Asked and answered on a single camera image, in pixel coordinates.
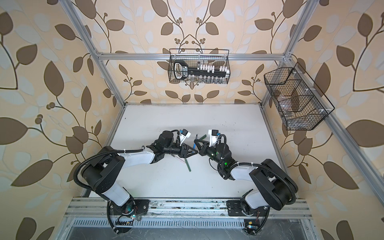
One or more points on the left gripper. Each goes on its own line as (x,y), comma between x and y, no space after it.
(184,152)

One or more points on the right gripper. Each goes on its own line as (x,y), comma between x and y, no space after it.
(203,149)

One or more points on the green pen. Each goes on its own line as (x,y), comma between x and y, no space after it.
(188,166)

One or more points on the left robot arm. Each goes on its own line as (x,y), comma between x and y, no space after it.
(99,173)

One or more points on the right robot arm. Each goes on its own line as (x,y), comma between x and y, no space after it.
(273,187)

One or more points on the black tool with sockets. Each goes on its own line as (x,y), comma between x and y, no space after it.
(183,71)

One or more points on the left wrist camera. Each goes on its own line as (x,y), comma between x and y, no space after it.
(182,136)

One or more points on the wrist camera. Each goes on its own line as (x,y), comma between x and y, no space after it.
(182,136)
(213,137)

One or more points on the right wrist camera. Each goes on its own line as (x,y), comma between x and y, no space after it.
(213,137)

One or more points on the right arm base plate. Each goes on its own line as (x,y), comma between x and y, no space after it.
(238,208)

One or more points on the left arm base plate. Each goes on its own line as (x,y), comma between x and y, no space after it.
(132,207)

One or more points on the back wire basket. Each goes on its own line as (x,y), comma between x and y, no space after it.
(216,57)

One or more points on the side wire basket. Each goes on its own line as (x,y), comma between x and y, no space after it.
(300,102)

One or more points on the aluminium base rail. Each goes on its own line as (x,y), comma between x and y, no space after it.
(180,213)

